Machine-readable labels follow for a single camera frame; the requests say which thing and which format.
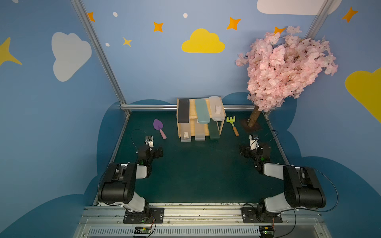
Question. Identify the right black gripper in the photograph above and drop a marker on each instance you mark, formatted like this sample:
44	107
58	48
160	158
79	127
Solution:
245	150

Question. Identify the green circuit board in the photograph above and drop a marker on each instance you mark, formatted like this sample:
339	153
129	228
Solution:
142	231
266	231

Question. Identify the clear rounded pencil case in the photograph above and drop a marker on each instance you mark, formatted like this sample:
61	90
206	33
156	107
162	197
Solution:
217	108

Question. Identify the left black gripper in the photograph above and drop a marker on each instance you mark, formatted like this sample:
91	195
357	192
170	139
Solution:
158	151

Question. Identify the left green circuit board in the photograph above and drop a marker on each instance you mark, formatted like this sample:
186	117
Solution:
142	231

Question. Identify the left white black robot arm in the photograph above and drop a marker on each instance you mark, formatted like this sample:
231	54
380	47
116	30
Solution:
117	186

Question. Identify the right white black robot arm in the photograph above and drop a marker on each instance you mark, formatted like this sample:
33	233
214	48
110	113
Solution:
301	187

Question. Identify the purple toy trowel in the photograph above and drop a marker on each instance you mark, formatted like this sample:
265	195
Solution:
158	125

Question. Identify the frosted case with barcode label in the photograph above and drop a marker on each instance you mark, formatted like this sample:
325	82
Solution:
185	130

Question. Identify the pink cherry blossom tree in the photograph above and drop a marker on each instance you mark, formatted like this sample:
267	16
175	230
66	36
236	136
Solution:
283	66

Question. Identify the green toy rake wooden handle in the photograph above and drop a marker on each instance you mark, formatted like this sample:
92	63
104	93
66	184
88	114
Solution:
231	120

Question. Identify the black pencil case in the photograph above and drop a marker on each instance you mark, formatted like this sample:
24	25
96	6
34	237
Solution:
184	111

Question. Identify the frosted case with cap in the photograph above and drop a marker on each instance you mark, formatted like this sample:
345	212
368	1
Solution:
199	132

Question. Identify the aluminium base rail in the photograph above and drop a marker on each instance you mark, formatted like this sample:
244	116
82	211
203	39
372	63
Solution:
197	220

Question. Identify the teal translucent pencil case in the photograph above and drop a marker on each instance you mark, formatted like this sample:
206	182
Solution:
202	112

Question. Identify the right green circuit board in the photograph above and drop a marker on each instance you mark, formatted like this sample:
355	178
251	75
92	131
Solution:
266	231

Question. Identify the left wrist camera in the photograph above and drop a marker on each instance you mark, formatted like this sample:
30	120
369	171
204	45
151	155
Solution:
149	141

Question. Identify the dark green pencil case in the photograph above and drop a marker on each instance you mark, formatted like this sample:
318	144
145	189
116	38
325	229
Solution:
213	130

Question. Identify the wooden two-tier shelf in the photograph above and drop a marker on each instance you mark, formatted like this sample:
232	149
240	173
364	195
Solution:
193	119

